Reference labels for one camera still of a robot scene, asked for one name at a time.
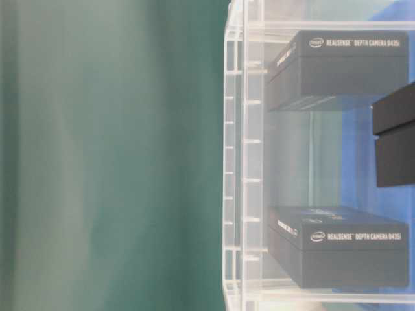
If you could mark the black box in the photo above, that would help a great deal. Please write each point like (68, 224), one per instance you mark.
(327, 70)
(338, 247)

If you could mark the clear plastic storage case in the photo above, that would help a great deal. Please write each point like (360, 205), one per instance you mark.
(281, 158)

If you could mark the dark shelf block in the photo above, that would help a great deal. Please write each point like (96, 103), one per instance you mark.
(393, 125)

